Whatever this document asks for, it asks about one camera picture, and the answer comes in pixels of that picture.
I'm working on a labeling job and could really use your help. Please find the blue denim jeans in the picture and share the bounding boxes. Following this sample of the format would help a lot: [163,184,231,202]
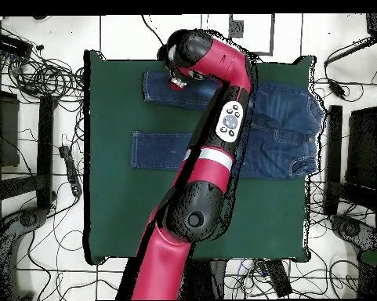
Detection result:
[130,69,325,181]

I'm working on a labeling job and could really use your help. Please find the dark flat panel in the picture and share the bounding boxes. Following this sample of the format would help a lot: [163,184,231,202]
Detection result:
[0,89,20,169]
[344,105,377,189]

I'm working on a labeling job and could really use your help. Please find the small grey box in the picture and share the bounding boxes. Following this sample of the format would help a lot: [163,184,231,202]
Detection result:
[229,19,245,38]

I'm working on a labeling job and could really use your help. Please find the dark green table cloth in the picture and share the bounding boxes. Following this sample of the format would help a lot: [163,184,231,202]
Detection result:
[83,49,316,267]

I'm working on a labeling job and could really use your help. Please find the black stand beam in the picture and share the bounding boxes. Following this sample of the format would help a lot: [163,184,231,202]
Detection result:
[324,104,344,217]
[35,94,56,211]

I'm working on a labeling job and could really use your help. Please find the black power adapter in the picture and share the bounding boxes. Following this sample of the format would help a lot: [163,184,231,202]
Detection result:
[327,78,347,100]

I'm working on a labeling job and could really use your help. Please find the black electronics box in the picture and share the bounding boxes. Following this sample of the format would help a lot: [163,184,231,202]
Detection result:
[0,31,34,58]

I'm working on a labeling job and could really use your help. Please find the long black power strip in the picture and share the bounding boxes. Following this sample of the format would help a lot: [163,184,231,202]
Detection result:
[256,259,293,298]

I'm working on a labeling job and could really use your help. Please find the grey rectangular frame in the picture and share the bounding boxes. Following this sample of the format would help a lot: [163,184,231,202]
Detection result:
[227,13,275,57]

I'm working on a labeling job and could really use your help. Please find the tangled black cable coil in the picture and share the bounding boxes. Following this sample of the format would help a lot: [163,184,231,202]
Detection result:
[5,53,85,104]

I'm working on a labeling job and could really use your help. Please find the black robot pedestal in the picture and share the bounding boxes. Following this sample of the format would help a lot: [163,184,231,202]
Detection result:
[179,258,227,300]

